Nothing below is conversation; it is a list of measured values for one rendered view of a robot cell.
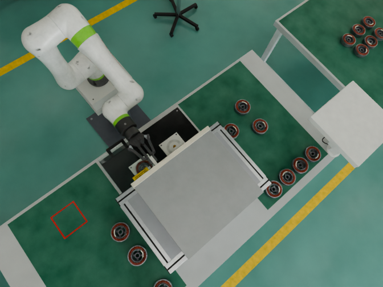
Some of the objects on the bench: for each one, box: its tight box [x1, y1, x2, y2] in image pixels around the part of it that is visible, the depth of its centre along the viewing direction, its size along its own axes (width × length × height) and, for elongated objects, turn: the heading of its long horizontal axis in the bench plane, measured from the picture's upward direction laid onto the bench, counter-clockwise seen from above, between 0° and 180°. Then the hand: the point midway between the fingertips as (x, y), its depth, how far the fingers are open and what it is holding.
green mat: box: [7, 162, 186, 287], centre depth 153 cm, size 94×61×1 cm, turn 38°
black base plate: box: [141, 107, 199, 163], centre depth 171 cm, size 47×64×2 cm
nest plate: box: [159, 132, 185, 156], centre depth 173 cm, size 15×15×1 cm
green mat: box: [178, 61, 328, 210], centre depth 184 cm, size 94×61×1 cm, turn 38°
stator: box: [234, 99, 251, 115], centre depth 186 cm, size 11×11×4 cm
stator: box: [224, 123, 239, 139], centre depth 180 cm, size 11×11×4 cm
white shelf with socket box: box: [308, 81, 383, 168], centre depth 163 cm, size 35×37×46 cm
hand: (154, 162), depth 125 cm, fingers closed
